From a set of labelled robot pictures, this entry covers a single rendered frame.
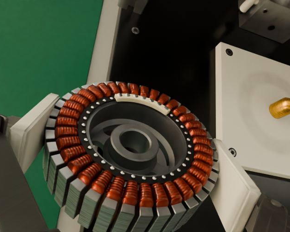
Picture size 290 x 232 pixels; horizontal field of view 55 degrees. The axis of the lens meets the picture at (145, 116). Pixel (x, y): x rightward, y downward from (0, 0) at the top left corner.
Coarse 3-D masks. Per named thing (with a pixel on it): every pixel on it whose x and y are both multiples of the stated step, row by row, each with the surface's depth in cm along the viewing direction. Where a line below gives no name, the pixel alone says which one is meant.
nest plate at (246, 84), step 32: (224, 64) 33; (256, 64) 35; (224, 96) 31; (256, 96) 33; (288, 96) 35; (224, 128) 29; (256, 128) 31; (288, 128) 33; (256, 160) 30; (288, 160) 31
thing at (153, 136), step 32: (64, 96) 18; (96, 96) 19; (128, 96) 20; (160, 96) 21; (64, 128) 16; (96, 128) 20; (128, 128) 19; (160, 128) 21; (192, 128) 20; (64, 160) 15; (96, 160) 15; (128, 160) 17; (192, 160) 17; (64, 192) 15; (96, 192) 14; (128, 192) 14; (160, 192) 14; (192, 192) 15; (96, 224) 15; (128, 224) 14; (160, 224) 15
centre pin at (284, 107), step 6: (276, 102) 32; (282, 102) 31; (288, 102) 31; (270, 108) 33; (276, 108) 32; (282, 108) 31; (288, 108) 31; (276, 114) 32; (282, 114) 32; (288, 114) 31
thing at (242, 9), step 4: (248, 0) 35; (252, 0) 35; (256, 0) 35; (244, 4) 36; (248, 4) 35; (252, 4) 35; (240, 8) 36; (244, 8) 36; (248, 8) 36; (240, 12) 37
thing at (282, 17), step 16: (240, 0) 39; (272, 0) 33; (288, 0) 35; (240, 16) 38; (256, 16) 36; (272, 16) 35; (288, 16) 35; (256, 32) 38; (272, 32) 38; (288, 32) 38
